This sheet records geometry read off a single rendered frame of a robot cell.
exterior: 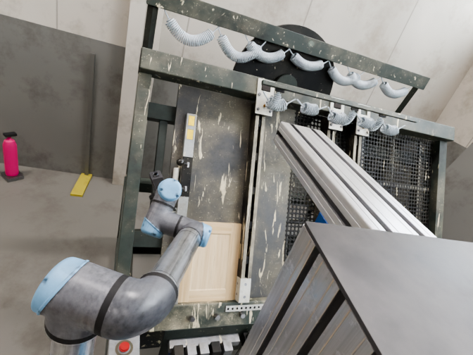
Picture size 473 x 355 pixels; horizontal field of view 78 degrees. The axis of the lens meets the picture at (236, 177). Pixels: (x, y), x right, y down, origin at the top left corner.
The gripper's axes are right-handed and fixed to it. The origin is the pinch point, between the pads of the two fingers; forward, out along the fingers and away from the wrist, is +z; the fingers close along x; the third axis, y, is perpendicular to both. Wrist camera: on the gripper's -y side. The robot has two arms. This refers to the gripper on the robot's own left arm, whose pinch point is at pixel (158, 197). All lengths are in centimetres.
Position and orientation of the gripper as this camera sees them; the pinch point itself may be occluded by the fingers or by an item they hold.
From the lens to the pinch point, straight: 131.7
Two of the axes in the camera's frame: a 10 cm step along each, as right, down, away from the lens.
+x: 9.0, -2.1, 3.8
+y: 2.7, 9.6, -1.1
